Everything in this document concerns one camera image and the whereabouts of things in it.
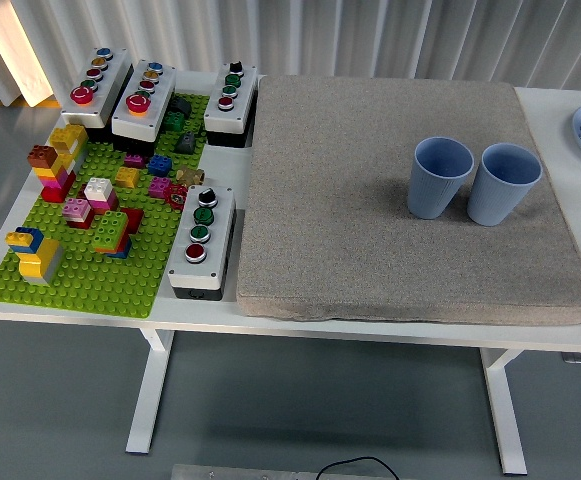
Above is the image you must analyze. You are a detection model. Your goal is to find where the blue ribbed cup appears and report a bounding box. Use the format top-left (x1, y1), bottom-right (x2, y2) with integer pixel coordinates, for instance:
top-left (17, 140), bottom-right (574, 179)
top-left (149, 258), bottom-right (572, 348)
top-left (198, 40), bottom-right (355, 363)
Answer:
top-left (466, 142), bottom-right (543, 227)
top-left (407, 136), bottom-right (475, 220)

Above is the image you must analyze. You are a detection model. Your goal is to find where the grey-brown foam mat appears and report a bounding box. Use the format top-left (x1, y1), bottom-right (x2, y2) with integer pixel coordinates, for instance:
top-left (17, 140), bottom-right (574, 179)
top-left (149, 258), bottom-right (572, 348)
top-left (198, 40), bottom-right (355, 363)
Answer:
top-left (235, 74), bottom-right (581, 327)

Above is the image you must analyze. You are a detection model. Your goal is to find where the four-button control box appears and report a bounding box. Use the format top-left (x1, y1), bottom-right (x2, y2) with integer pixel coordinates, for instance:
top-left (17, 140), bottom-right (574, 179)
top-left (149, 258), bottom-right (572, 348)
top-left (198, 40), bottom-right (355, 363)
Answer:
top-left (203, 60), bottom-right (260, 149)
top-left (166, 184), bottom-right (237, 302)

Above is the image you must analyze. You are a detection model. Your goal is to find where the brass pipe fitting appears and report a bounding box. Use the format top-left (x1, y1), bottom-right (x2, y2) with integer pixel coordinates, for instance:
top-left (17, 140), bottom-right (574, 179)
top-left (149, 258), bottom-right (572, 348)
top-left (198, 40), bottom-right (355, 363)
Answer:
top-left (175, 166), bottom-right (206, 187)

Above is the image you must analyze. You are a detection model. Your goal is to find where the red valve handwheel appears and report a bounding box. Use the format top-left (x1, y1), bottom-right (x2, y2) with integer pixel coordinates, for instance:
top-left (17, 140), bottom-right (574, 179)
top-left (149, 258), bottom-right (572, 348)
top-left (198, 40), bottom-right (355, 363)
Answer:
top-left (164, 183), bottom-right (190, 210)

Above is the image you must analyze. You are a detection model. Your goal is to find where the dark grey curved piece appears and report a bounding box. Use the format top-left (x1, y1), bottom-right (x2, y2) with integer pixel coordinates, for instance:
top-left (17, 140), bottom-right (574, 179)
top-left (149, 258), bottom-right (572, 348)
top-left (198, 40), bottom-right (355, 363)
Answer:
top-left (168, 95), bottom-right (194, 120)

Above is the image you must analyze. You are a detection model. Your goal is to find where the green-topped brick stack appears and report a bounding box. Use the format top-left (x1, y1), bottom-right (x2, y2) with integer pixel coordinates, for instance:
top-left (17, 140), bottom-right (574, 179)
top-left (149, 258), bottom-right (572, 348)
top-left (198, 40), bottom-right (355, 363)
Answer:
top-left (91, 209), bottom-right (134, 260)

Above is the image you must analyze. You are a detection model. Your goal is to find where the five-button control box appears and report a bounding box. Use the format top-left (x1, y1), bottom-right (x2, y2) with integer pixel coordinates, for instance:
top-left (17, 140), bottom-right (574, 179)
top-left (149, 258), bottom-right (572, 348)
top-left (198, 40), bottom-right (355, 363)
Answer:
top-left (111, 59), bottom-right (178, 154)
top-left (59, 47), bottom-right (134, 143)

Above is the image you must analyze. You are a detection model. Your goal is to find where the white and pink brick stack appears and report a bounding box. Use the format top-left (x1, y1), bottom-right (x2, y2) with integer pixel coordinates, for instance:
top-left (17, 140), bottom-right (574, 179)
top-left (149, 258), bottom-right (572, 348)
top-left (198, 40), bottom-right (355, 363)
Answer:
top-left (82, 176), bottom-right (120, 215)

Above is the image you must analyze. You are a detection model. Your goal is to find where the green studded baseplate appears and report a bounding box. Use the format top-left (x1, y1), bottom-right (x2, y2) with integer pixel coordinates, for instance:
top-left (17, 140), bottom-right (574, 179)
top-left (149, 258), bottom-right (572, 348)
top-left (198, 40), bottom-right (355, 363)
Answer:
top-left (0, 92), bottom-right (211, 320)

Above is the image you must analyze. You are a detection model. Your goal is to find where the white table leg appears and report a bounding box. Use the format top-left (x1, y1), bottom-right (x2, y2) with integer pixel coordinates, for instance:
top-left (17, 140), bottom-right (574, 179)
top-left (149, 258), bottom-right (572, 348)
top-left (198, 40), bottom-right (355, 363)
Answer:
top-left (125, 328), bottom-right (176, 455)
top-left (479, 347), bottom-right (529, 476)

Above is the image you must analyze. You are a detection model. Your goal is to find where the pink white red brick stack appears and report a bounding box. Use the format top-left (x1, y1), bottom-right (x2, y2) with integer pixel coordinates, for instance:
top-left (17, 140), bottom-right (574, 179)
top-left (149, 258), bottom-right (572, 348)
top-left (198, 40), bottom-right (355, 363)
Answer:
top-left (61, 197), bottom-right (96, 230)

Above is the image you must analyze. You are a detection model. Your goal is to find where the yellow and white brick tower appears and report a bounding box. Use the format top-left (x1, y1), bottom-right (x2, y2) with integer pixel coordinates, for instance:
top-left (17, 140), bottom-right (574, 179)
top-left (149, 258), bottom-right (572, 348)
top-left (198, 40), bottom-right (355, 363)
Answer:
top-left (48, 123), bottom-right (90, 174)

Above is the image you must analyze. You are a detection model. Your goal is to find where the blue yellow grey brick stack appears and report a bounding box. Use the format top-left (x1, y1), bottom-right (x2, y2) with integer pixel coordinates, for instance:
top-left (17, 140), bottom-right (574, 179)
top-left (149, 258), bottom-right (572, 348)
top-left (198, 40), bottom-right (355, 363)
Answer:
top-left (4, 226), bottom-right (65, 287)

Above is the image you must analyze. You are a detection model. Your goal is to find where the brown-topped brick tower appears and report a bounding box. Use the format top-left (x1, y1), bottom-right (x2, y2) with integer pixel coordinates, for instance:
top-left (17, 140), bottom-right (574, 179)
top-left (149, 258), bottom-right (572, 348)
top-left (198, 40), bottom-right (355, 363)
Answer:
top-left (26, 143), bottom-right (77, 204)

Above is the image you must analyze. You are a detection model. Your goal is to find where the white pleated curtain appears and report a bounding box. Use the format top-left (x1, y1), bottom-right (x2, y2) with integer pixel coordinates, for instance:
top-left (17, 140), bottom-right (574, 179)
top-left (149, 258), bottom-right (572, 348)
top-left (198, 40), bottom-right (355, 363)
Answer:
top-left (0, 0), bottom-right (581, 109)

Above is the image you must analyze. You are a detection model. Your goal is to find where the black cable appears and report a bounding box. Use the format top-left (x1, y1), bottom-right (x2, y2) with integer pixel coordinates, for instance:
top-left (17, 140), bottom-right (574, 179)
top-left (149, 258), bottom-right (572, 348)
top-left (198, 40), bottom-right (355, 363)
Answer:
top-left (316, 455), bottom-right (401, 480)

